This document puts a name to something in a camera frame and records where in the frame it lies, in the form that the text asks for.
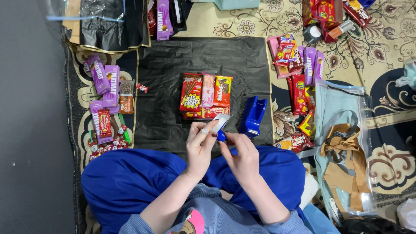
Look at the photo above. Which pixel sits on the red cracker packet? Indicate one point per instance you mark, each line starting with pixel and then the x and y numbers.
pixel 298 94

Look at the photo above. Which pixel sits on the light blue box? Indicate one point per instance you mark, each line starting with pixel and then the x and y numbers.
pixel 235 4

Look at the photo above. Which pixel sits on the black plastic sheet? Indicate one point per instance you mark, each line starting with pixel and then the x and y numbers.
pixel 162 81

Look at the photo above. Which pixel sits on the blue tape spindle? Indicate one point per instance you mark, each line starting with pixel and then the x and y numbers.
pixel 221 135

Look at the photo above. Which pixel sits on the red brown biscuit packet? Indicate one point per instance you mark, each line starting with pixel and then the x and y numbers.
pixel 295 61

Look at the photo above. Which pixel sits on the black bag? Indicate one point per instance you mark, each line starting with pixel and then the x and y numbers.
pixel 370 226

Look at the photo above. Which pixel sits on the blue object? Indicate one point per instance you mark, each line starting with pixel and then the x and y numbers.
pixel 367 2

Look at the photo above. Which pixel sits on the small red candy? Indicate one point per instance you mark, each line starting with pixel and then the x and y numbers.
pixel 142 87

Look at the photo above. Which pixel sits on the long red biscuit packet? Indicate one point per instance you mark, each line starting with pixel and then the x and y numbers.
pixel 357 12

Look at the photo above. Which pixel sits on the brown cake packet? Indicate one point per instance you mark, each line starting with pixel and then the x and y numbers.
pixel 126 96

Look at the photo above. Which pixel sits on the orange brown snack packet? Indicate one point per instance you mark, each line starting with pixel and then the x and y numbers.
pixel 310 97

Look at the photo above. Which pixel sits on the green candy packet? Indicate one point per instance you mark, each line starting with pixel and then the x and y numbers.
pixel 124 129

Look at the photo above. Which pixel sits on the stack of black gold bags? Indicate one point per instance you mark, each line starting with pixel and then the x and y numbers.
pixel 107 29

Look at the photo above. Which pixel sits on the black white tape roll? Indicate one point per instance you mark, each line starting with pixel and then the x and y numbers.
pixel 312 34

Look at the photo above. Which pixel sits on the red white biscuit packet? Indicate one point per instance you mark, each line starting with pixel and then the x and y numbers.
pixel 294 142

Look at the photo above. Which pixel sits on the purple wafer packet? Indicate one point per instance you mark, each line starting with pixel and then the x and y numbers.
pixel 111 86
pixel 309 65
pixel 97 73
pixel 95 128
pixel 163 19
pixel 318 66

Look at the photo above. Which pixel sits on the red yellow biscuit packet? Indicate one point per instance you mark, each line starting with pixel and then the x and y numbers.
pixel 284 52

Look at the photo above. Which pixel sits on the heap of red snack packets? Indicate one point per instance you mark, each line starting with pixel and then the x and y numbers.
pixel 321 13

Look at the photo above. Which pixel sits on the clear plastic bag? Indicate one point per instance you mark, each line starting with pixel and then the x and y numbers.
pixel 86 9

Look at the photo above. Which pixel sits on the red jelly gum packet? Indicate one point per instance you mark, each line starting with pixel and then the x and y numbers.
pixel 104 123
pixel 208 113

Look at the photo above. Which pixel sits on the person's grey blue sweater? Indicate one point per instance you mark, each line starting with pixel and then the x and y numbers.
pixel 211 214

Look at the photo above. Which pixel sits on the orange white glue tube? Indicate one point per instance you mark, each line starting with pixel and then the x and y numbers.
pixel 340 29

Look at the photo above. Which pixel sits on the white plastic bag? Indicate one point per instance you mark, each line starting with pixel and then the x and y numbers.
pixel 408 214

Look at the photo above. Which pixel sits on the person's left hand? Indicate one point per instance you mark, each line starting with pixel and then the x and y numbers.
pixel 198 152

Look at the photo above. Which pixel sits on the patterned beige rug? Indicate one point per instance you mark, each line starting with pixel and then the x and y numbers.
pixel 383 42

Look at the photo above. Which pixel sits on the person's blue trousers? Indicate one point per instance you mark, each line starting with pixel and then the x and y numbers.
pixel 130 182

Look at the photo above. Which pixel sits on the clear bag of ribbons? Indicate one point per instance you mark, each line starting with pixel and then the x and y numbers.
pixel 344 104

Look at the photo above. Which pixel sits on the person's right hand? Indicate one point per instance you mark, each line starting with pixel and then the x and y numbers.
pixel 243 161

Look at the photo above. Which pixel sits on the pink wafer packet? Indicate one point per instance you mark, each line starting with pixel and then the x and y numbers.
pixel 207 91

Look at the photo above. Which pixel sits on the blue tape dispenser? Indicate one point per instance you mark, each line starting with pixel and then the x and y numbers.
pixel 253 115

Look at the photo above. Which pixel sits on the light blue plastic bag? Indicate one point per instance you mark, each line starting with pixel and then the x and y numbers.
pixel 409 74

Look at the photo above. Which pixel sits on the pink box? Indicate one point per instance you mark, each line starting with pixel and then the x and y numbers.
pixel 274 53

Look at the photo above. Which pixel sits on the yellow red snack packet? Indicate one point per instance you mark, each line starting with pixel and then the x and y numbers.
pixel 307 125

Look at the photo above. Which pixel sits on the gold ribbon bow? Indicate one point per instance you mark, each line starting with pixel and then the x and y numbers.
pixel 346 152

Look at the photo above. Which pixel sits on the pile of small red candies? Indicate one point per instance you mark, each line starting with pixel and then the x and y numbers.
pixel 107 148

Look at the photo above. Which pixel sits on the white cloth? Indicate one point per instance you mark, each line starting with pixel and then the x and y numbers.
pixel 308 190

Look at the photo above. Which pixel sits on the red chocolate stick box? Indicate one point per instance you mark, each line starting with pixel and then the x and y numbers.
pixel 191 92

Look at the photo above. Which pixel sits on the orange chocolate biscuit packet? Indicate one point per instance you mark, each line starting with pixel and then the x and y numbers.
pixel 222 91

